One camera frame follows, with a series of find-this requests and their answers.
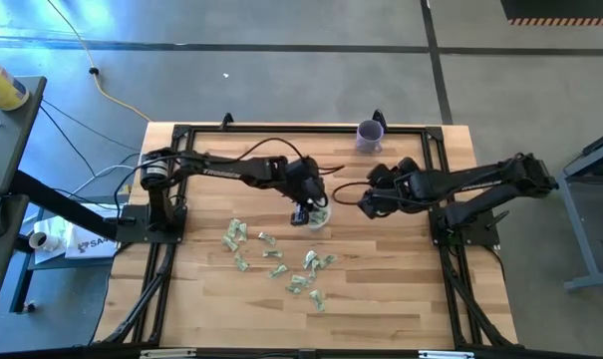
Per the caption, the clear plastic cup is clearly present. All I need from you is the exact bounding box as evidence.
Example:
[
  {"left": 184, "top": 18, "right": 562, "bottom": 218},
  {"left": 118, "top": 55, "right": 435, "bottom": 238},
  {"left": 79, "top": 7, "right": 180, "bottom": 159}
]
[{"left": 305, "top": 202, "right": 333, "bottom": 231}]

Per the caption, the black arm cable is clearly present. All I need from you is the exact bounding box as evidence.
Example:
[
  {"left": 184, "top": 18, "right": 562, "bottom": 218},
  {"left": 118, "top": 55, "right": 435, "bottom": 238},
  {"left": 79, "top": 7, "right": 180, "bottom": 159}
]
[
  {"left": 233, "top": 137, "right": 347, "bottom": 209},
  {"left": 331, "top": 179, "right": 365, "bottom": 206}
]

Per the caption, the black yellow hazard mat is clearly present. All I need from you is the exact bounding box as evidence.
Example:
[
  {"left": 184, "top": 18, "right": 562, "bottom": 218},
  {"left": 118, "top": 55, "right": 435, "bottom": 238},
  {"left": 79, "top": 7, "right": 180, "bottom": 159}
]
[{"left": 499, "top": 0, "right": 603, "bottom": 28}]

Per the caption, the black aluminium table frame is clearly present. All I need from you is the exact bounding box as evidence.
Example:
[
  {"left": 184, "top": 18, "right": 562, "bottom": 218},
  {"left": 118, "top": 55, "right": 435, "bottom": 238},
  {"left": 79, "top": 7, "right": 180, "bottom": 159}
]
[{"left": 94, "top": 108, "right": 520, "bottom": 359}]

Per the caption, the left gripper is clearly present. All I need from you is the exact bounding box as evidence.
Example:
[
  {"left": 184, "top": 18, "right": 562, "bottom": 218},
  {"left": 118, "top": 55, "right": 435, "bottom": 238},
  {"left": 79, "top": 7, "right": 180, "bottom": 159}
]
[{"left": 282, "top": 158, "right": 328, "bottom": 227}]

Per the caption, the thin black floor cable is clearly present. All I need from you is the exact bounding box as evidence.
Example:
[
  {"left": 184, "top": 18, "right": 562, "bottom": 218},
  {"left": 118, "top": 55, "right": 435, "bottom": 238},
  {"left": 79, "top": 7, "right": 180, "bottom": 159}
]
[
  {"left": 38, "top": 105, "right": 99, "bottom": 178},
  {"left": 40, "top": 98, "right": 142, "bottom": 153}
]

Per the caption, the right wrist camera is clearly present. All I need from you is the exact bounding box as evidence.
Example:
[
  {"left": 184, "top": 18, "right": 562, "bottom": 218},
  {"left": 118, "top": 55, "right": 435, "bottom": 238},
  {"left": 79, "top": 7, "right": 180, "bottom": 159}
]
[{"left": 357, "top": 190, "right": 380, "bottom": 216}]

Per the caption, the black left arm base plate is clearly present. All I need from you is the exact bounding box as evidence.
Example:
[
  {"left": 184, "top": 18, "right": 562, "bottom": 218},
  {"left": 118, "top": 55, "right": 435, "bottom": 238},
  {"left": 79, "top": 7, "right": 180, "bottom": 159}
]
[{"left": 114, "top": 203, "right": 188, "bottom": 245}]

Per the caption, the white floor cable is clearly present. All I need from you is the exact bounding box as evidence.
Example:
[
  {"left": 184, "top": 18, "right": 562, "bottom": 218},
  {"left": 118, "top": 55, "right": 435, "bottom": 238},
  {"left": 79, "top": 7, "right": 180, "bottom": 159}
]
[{"left": 71, "top": 164, "right": 142, "bottom": 198}]

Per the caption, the purple translucent cup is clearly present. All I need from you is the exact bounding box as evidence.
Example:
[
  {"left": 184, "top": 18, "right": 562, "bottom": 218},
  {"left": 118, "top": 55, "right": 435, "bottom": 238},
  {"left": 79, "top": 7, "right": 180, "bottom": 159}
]
[{"left": 355, "top": 119, "right": 385, "bottom": 155}]

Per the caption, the yellow wipes canister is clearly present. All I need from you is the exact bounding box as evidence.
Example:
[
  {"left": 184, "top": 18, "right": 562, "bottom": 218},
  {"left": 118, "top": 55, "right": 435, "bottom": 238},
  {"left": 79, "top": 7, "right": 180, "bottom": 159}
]
[{"left": 0, "top": 49, "right": 31, "bottom": 112}]

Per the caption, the yellow floor cable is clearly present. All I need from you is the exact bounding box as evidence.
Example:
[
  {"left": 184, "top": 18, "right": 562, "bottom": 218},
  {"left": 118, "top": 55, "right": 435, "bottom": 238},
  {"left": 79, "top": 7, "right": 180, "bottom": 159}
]
[{"left": 45, "top": 0, "right": 154, "bottom": 124}]

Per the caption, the black desk support bar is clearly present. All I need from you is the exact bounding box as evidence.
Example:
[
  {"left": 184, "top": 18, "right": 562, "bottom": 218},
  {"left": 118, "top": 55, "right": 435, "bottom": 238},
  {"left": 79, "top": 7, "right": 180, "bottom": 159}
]
[{"left": 9, "top": 169, "right": 121, "bottom": 241}]

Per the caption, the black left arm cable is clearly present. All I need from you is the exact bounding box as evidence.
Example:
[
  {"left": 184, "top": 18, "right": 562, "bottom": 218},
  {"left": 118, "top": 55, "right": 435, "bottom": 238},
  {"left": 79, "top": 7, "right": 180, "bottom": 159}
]
[{"left": 233, "top": 137, "right": 347, "bottom": 209}]

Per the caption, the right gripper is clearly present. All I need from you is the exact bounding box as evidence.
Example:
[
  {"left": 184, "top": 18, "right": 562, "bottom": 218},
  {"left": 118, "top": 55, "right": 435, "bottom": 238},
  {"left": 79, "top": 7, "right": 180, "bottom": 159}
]
[{"left": 368, "top": 181, "right": 407, "bottom": 221}]

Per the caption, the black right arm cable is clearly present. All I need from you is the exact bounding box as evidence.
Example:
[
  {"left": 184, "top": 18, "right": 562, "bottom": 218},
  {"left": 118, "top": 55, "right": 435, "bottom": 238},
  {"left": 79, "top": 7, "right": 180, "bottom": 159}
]
[{"left": 331, "top": 179, "right": 365, "bottom": 206}]

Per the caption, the dark grey desk top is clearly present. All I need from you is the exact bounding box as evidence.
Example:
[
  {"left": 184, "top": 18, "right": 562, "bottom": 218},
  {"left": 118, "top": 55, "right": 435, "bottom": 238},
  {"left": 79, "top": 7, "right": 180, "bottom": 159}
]
[{"left": 0, "top": 75, "right": 49, "bottom": 198}]

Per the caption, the grey metal table frame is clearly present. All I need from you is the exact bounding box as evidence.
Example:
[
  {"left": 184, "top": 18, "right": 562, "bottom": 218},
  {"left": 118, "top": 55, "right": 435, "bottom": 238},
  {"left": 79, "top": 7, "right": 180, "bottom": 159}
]
[{"left": 529, "top": 125, "right": 603, "bottom": 293}]

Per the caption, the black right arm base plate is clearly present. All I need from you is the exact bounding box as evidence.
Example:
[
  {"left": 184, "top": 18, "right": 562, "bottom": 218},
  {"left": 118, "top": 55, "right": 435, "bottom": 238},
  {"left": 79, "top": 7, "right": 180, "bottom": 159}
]
[{"left": 428, "top": 205, "right": 501, "bottom": 248}]

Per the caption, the grey low shelf cart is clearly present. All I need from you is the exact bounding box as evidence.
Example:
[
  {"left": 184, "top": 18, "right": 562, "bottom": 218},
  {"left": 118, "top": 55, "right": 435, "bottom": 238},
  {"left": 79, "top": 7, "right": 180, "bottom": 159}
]
[{"left": 9, "top": 248, "right": 116, "bottom": 316}]

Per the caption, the white printed paper bag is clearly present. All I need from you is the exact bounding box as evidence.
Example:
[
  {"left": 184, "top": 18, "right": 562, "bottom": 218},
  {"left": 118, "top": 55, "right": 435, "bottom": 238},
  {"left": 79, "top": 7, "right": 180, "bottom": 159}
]
[{"left": 64, "top": 201, "right": 128, "bottom": 260}]

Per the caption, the white metal hinge bracket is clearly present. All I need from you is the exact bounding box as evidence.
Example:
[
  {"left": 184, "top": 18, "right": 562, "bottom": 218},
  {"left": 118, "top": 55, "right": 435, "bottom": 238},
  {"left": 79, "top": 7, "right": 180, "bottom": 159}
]
[
  {"left": 139, "top": 348, "right": 198, "bottom": 359},
  {"left": 418, "top": 349, "right": 476, "bottom": 359}
]

